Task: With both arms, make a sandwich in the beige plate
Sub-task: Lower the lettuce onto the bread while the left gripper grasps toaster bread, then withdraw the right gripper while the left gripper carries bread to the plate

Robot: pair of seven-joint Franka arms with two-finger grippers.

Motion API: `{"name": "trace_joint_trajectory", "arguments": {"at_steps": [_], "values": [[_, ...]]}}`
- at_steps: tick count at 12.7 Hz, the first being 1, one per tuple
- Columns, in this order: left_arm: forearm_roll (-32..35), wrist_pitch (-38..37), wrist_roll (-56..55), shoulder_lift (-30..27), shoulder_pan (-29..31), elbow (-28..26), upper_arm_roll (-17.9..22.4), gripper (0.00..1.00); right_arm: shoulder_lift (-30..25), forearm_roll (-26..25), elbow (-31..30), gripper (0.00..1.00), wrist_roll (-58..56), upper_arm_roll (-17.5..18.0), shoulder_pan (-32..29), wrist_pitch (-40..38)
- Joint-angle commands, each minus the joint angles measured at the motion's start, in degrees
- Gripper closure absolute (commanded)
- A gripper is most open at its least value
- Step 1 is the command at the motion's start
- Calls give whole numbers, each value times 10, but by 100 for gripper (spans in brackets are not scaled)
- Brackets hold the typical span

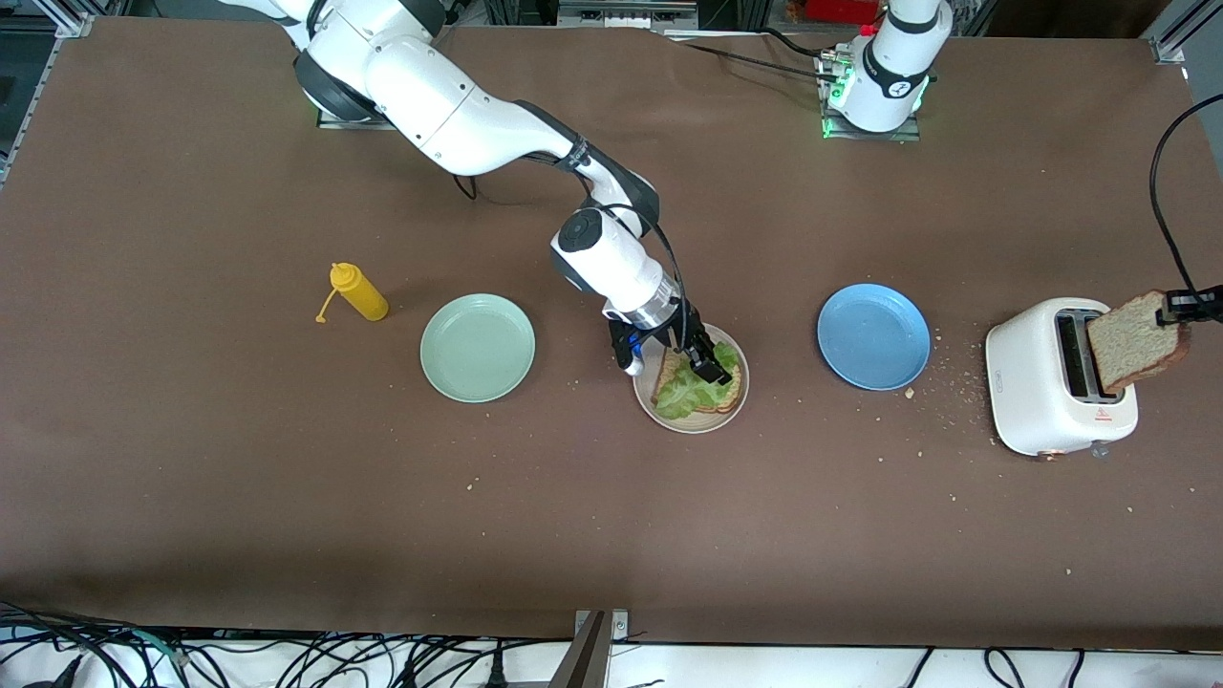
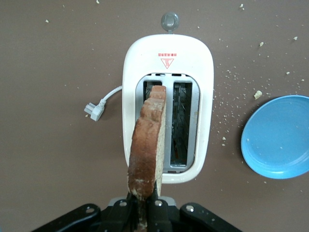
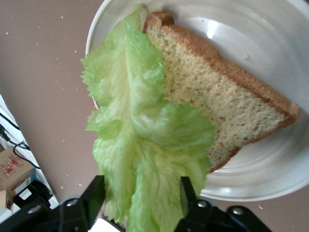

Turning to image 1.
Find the green lettuce leaf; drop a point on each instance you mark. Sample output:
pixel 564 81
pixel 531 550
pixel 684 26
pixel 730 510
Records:
pixel 683 392

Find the red box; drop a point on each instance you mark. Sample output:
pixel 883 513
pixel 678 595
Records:
pixel 846 10

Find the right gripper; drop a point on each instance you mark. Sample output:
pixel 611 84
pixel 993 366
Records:
pixel 675 332

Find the aluminium table rail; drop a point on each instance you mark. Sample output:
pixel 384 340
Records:
pixel 72 24

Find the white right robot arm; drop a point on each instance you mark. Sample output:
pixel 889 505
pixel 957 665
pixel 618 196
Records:
pixel 459 105

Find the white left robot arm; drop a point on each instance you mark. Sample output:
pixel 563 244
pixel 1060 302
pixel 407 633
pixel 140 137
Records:
pixel 893 67

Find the blue plate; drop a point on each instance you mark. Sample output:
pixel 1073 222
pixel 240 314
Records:
pixel 874 336

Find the mint green plate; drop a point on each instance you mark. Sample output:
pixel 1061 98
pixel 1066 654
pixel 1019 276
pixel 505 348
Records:
pixel 478 347

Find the yellow mustard squeeze bottle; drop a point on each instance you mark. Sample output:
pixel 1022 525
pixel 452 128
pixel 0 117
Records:
pixel 361 294

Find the brown bread slice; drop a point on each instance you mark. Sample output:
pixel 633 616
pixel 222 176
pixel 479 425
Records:
pixel 721 403
pixel 1132 344

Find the white toaster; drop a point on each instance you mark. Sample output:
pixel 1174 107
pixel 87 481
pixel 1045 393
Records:
pixel 1032 382

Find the beige plate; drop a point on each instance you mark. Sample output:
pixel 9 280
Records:
pixel 702 425

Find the grey metal frame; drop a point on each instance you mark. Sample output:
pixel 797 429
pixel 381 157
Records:
pixel 626 11

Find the metal mounting bracket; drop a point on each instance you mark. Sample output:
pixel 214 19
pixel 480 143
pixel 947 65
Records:
pixel 585 659

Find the aluminium corner profile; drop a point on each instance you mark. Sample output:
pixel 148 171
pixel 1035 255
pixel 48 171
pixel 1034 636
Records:
pixel 1170 48

